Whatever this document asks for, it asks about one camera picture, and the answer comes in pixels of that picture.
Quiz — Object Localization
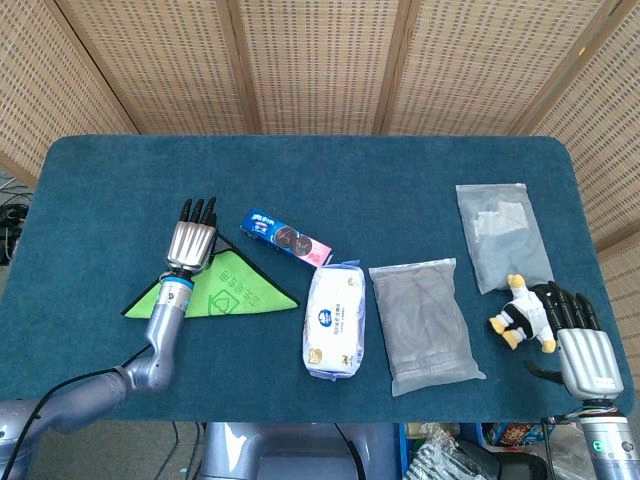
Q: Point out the blue cookie box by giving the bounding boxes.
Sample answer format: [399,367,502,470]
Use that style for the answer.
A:
[239,208,335,267]

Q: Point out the teal carpeted table surface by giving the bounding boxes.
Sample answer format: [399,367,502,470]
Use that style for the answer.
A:
[0,134,632,424]

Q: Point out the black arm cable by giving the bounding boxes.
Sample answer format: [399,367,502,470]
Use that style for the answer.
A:
[0,367,126,480]

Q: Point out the woven bamboo folding screen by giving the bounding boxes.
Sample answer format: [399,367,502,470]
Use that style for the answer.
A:
[0,0,640,301]

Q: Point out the black cable bundle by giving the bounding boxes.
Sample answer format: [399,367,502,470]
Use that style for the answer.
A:
[0,187,30,266]

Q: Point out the frosted bag with pale contents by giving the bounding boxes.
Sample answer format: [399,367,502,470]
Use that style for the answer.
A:
[455,182,555,295]

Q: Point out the penguin plush toy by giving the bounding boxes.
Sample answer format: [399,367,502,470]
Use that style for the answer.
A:
[488,273,557,354]

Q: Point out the silver robot torso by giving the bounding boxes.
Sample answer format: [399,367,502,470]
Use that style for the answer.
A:
[199,422,401,480]

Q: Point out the grey microfibre cloth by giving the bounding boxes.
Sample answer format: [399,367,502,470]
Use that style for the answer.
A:
[120,238,300,319]

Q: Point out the left silver and black robot hand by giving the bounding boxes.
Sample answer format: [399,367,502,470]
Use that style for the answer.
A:
[165,196,220,274]

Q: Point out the colourful snack box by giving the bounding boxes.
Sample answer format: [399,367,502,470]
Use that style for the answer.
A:
[479,422,551,447]

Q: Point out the striped plastic bag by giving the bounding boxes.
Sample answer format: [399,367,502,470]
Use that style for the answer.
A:
[403,437,484,480]

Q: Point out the white tissue pack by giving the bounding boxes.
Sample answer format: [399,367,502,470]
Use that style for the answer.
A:
[301,259,367,381]

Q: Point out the right silver and black robot hand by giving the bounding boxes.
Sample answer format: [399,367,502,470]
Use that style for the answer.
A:
[523,280,626,402]

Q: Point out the frosted bag with grey garment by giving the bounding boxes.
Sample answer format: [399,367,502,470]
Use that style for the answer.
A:
[368,257,487,398]

